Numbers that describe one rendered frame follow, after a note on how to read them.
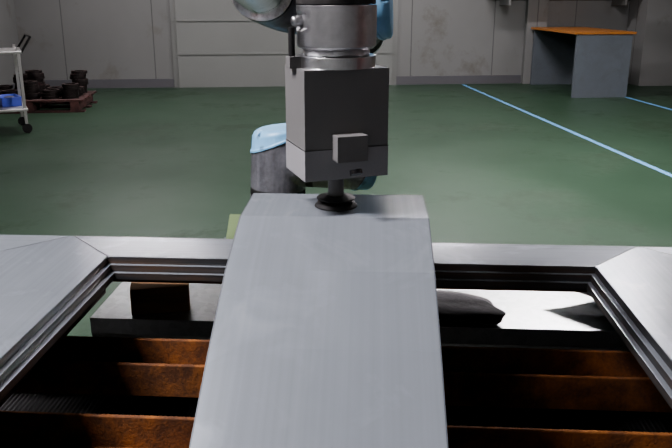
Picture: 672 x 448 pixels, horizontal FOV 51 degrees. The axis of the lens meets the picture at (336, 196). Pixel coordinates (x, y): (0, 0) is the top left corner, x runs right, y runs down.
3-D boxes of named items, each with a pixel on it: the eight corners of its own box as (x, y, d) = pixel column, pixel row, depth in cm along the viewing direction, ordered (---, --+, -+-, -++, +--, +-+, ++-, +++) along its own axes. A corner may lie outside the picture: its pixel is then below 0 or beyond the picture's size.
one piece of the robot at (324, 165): (307, 30, 59) (309, 216, 64) (404, 28, 62) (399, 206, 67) (276, 25, 68) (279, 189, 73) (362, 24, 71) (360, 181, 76)
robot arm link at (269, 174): (254, 178, 156) (255, 117, 152) (315, 182, 155) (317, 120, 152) (245, 192, 144) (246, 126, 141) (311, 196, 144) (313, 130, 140)
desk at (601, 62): (578, 83, 1038) (583, 26, 1016) (629, 97, 893) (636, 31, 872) (527, 84, 1030) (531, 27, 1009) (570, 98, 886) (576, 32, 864)
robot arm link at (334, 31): (390, 5, 64) (303, 5, 61) (389, 56, 65) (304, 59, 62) (358, 3, 70) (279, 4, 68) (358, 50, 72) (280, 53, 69)
